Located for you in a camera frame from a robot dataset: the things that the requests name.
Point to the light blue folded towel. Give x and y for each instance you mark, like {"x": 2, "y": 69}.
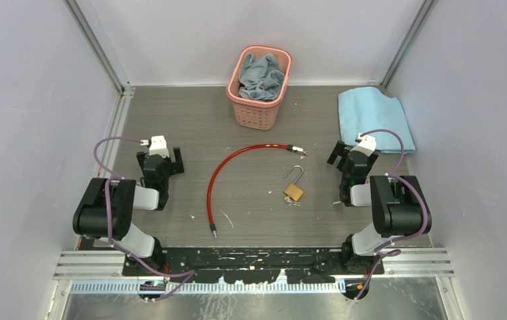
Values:
{"x": 366, "y": 108}

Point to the red cable lock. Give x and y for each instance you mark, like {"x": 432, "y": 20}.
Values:
{"x": 221, "y": 174}

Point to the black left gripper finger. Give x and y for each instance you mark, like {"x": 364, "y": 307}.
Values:
{"x": 141, "y": 159}
{"x": 177, "y": 165}

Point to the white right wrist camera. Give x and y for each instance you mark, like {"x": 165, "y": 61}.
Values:
{"x": 366, "y": 144}

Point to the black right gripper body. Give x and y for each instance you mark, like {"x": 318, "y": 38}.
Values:
{"x": 341, "y": 166}

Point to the pink plastic basket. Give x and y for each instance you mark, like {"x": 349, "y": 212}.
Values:
{"x": 257, "y": 114}

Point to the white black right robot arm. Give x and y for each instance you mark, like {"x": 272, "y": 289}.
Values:
{"x": 399, "y": 210}

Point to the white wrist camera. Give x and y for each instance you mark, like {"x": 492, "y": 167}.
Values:
{"x": 157, "y": 145}
{"x": 366, "y": 144}

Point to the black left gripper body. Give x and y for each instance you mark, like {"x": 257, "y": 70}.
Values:
{"x": 169, "y": 168}

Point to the silver padlock key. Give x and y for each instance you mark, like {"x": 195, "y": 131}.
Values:
{"x": 291, "y": 202}

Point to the grey cloth in basket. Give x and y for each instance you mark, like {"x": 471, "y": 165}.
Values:
{"x": 260, "y": 78}

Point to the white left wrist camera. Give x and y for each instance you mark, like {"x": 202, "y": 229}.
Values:
{"x": 157, "y": 145}

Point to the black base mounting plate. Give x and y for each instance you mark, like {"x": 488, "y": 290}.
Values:
{"x": 253, "y": 265}

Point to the brass padlock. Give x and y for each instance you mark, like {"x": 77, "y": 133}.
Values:
{"x": 292, "y": 190}

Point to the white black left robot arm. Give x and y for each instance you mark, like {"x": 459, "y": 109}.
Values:
{"x": 105, "y": 210}

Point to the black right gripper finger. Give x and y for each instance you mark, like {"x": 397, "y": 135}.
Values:
{"x": 372, "y": 159}
{"x": 339, "y": 151}

